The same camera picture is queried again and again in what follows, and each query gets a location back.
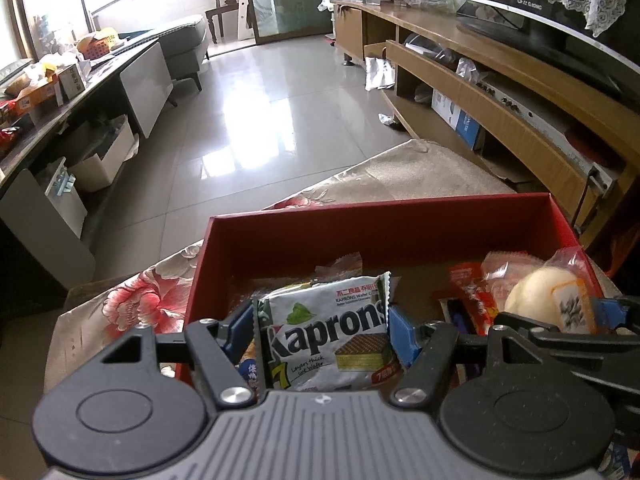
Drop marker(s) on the red cardboard box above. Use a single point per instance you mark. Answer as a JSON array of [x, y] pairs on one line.
[[375, 230]]

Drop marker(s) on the dark blue snack packet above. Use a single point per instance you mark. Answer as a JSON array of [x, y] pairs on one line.
[[456, 315]]

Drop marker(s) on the red snack packets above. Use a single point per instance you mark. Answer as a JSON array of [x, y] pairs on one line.
[[9, 132]]

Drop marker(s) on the white bin with blue label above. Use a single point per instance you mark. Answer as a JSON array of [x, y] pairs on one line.
[[62, 200]]

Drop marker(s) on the small crumpled wrapper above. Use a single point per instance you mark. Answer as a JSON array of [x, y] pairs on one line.
[[390, 120]]

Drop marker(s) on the red flat object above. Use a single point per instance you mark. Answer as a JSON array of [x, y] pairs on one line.
[[595, 142]]

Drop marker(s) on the blue white carton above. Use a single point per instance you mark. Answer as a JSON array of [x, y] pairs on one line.
[[457, 117]]

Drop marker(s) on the red snack packet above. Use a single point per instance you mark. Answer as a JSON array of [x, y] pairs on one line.
[[472, 295]]

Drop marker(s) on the blue white snack packet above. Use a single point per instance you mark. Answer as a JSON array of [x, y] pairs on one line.
[[616, 460], [249, 370]]

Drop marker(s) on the black curved television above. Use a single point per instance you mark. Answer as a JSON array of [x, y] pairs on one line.
[[550, 15]]

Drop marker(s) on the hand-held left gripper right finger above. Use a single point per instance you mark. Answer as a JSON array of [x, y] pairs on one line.
[[404, 335]]

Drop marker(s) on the white green wafer packet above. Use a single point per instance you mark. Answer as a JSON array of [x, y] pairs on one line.
[[320, 325]]

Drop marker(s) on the white plastic bag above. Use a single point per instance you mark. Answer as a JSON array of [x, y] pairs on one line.
[[380, 74]]

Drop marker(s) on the wooden television stand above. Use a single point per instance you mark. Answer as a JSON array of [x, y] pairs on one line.
[[525, 75]]

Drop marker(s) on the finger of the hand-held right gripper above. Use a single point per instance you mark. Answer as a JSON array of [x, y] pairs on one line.
[[560, 340], [612, 312]]

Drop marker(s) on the small white box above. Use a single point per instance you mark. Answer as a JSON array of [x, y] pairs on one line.
[[72, 82]]

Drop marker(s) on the orange snack box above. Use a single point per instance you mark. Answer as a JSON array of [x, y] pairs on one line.
[[30, 95]]

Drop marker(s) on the clear orange snack packet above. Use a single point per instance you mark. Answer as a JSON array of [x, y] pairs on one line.
[[340, 267]]

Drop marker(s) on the grey sofa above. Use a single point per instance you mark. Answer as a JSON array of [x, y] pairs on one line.
[[185, 45]]

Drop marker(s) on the white audio player device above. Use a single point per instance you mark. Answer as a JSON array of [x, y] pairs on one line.
[[540, 120]]

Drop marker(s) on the beige floral tablecloth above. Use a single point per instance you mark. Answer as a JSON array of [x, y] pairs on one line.
[[150, 300]]

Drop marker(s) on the dark grey low table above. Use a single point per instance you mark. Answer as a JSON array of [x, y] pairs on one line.
[[145, 85]]

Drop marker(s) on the white open storage bin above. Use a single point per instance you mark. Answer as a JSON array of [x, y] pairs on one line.
[[105, 157]]

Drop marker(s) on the orange basket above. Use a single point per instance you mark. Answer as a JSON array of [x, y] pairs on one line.
[[97, 46]]

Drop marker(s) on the white leaning board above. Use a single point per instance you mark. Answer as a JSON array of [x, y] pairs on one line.
[[242, 5]]

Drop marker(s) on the clear packet with white bun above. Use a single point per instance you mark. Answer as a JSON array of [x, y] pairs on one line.
[[530, 290]]

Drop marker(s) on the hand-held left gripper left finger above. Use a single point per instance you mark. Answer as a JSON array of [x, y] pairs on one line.
[[240, 327]]

